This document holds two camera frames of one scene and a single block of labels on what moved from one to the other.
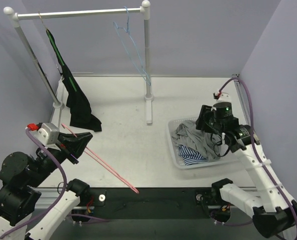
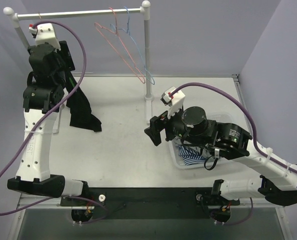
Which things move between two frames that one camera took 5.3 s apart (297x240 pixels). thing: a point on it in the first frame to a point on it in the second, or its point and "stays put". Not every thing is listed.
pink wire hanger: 99,159 to 116,33
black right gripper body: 203,117 to 161,125
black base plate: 149,203 stays put
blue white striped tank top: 190,157 stays put
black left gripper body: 64,147 to 68,55
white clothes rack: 144,10 stays put
